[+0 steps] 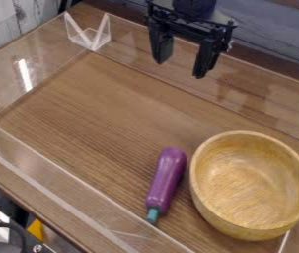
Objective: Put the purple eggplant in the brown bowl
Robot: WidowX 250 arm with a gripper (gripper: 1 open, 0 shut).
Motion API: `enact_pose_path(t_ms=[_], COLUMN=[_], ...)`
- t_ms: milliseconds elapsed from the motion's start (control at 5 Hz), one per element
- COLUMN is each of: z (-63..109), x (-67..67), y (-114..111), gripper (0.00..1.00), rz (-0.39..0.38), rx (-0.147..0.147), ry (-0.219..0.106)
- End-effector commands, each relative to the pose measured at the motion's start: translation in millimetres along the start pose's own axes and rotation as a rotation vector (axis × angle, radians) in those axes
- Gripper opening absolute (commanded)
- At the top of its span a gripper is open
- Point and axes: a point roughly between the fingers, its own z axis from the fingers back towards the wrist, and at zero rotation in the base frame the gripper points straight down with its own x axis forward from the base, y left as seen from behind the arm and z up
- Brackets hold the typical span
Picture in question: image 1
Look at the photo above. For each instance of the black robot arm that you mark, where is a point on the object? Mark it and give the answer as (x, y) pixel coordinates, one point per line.
(194, 20)

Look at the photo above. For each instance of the clear acrylic wall panels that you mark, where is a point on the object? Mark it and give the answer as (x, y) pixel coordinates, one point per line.
(87, 117)

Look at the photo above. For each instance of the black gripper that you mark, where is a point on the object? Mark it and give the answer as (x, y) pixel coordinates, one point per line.
(195, 20)

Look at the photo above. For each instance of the clear acrylic corner bracket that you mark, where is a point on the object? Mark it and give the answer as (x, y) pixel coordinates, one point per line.
(89, 38)

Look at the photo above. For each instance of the yellow black object under table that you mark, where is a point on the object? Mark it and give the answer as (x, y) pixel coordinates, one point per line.
(37, 238)

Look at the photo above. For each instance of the brown wooden bowl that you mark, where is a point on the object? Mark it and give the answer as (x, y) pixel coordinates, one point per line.
(245, 184)

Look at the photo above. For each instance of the purple toy eggplant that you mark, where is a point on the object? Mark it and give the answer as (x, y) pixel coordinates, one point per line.
(169, 171)

